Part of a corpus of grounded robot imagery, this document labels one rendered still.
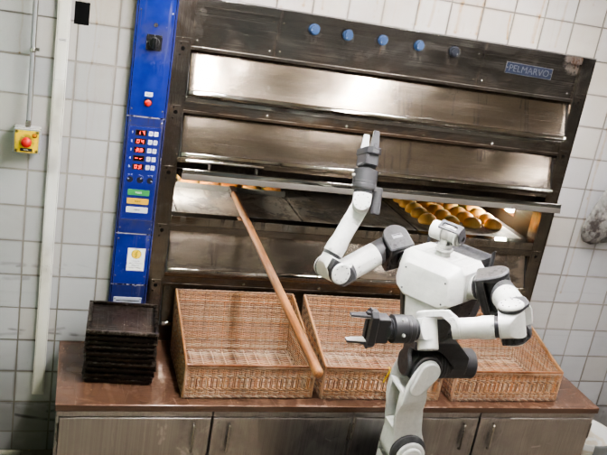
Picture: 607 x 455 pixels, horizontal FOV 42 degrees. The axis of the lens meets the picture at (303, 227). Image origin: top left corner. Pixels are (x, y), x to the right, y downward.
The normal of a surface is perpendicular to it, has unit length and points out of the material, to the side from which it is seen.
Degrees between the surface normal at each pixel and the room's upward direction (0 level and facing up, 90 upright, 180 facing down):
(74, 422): 91
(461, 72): 90
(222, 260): 70
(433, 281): 90
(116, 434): 90
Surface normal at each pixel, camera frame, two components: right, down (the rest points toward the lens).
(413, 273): -0.66, 0.12
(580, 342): 0.26, 0.33
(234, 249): 0.29, 0.00
